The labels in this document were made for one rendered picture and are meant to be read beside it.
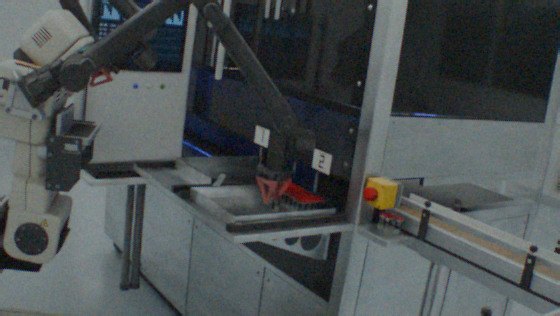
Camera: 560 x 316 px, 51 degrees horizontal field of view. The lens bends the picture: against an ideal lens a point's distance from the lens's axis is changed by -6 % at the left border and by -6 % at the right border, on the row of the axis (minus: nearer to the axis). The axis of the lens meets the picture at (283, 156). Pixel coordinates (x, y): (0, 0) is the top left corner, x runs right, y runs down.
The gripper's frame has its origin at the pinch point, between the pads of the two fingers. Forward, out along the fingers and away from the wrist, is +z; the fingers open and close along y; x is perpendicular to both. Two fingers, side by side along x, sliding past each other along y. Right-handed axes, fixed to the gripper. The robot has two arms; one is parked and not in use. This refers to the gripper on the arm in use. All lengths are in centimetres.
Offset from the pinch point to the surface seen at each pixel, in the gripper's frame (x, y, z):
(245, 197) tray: 12.0, 2.4, 3.5
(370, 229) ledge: -26.2, 14.6, 3.1
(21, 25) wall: 512, 172, -8
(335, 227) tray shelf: -18.8, 7.4, 3.7
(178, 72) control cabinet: 80, 29, -24
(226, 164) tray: 43, 25, 4
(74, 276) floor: 147, 29, 94
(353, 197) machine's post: -18.9, 14.0, -4.4
